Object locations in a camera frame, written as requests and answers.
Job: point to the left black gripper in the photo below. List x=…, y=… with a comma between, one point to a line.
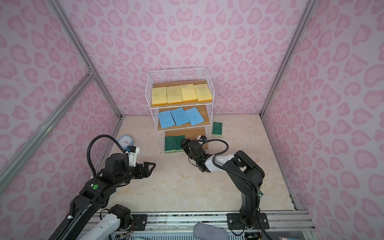
x=141, y=170

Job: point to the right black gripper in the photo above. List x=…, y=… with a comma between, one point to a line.
x=188, y=146

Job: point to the green sponge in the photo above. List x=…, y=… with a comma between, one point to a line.
x=217, y=129
x=178, y=143
x=170, y=145

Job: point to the blue sponge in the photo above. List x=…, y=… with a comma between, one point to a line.
x=194, y=116
x=166, y=119
x=179, y=116

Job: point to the yellow sponge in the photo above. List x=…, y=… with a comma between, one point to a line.
x=174, y=95
x=188, y=93
x=203, y=93
x=159, y=96

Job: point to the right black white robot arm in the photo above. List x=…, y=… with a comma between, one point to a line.
x=246, y=175

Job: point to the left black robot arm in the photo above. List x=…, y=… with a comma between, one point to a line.
x=97, y=192

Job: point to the light blue square clock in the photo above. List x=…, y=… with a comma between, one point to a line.
x=126, y=141

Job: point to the grey oval pad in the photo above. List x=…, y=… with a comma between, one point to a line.
x=209, y=232

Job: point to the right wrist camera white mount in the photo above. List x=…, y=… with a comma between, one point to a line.
x=201, y=138

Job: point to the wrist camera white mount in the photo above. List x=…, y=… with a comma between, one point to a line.
x=132, y=153
x=201, y=138

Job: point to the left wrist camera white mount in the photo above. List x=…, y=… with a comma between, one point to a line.
x=132, y=153

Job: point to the white wire wooden shelf rack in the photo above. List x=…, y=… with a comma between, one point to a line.
x=181, y=104

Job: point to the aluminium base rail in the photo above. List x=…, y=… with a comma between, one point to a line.
x=279, y=225

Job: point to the left diagonal aluminium frame bar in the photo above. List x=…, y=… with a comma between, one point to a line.
x=19, y=160

